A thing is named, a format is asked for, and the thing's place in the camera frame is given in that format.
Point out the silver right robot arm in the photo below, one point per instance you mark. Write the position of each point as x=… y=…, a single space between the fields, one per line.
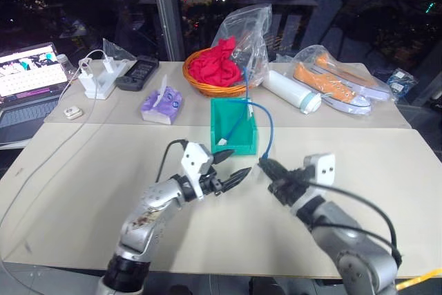
x=345 y=236

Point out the orange canvas sneaker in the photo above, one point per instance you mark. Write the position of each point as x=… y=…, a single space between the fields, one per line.
x=321 y=81
x=359 y=82

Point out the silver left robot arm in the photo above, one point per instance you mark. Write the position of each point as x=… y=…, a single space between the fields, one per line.
x=145 y=219

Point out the black handheld keypad device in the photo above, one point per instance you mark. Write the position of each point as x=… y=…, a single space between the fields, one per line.
x=141 y=68

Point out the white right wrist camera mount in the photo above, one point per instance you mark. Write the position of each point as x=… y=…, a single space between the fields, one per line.
x=323 y=169

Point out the orange wicker basket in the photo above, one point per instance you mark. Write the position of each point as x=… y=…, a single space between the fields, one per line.
x=214 y=90

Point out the open laptop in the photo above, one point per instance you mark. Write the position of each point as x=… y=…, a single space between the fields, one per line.
x=27 y=77

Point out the white cylindrical bottle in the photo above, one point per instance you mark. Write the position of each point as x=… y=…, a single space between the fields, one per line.
x=286 y=88

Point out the blue foil packet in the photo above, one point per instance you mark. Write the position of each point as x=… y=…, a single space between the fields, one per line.
x=400 y=82

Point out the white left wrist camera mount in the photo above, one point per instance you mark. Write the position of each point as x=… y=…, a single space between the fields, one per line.
x=195 y=163

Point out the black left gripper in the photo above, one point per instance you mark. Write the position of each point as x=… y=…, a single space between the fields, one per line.
x=211 y=182

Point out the small clear plastic bag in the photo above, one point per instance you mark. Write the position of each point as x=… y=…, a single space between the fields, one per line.
x=117 y=51

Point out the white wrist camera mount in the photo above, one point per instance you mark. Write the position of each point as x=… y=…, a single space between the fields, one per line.
x=323 y=169
x=195 y=163

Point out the white power strip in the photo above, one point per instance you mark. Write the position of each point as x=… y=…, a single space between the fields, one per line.
x=100 y=82

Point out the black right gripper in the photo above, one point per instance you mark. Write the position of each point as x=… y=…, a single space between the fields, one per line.
x=293 y=189

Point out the green open box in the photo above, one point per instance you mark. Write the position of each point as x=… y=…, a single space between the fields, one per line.
x=241 y=137

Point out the small white square device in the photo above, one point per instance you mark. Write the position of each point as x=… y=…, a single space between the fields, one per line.
x=73 y=113

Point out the clear plastic water bottle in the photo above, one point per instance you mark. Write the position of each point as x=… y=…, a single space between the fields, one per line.
x=65 y=67

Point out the clear shoe bag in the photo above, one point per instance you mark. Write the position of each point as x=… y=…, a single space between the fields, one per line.
x=307 y=54

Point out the red cloth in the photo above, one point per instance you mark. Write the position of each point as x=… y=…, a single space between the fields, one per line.
x=214 y=67

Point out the grey window frame post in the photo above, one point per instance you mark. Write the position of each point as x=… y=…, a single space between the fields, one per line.
x=165 y=15

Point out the purple tissue pack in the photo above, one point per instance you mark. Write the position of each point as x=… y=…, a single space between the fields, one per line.
x=169 y=101

